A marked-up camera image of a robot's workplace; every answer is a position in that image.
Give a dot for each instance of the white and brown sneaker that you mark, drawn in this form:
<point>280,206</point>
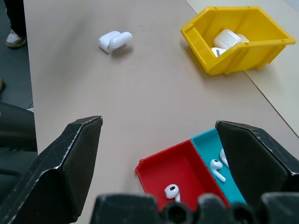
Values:
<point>14,39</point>

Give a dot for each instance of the red plastic tray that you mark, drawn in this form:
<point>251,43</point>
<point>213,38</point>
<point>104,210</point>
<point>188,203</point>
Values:
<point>184,168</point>

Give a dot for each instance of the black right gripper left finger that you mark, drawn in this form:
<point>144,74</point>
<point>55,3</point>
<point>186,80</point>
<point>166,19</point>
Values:
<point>53,172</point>

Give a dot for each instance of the teal plastic tray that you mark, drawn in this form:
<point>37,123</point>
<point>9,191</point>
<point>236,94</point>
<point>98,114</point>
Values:
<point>210,144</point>

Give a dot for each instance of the dark shoe tip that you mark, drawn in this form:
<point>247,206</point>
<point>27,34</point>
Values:
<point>1,84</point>

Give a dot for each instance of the white earbud case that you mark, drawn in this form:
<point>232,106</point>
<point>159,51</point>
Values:
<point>114,40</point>

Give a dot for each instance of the yellow plastic bin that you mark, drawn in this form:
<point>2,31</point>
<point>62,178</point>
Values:
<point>236,35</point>

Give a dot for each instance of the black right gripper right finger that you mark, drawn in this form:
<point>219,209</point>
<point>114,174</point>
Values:
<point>254,163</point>

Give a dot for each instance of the person's dark trouser leg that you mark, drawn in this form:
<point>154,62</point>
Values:
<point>15,15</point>

